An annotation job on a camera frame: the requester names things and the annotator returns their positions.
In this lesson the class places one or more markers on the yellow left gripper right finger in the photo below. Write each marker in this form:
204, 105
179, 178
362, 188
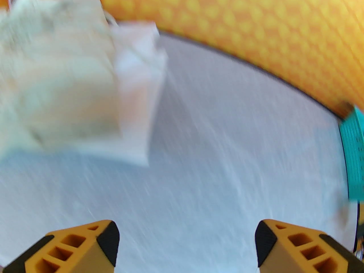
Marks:
301, 252

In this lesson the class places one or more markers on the white t-shirt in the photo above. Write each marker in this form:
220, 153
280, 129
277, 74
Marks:
139, 95

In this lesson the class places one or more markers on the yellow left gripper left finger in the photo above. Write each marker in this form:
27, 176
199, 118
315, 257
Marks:
71, 252

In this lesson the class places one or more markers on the teal plastic laundry basket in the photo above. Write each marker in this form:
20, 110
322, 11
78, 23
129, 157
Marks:
354, 152

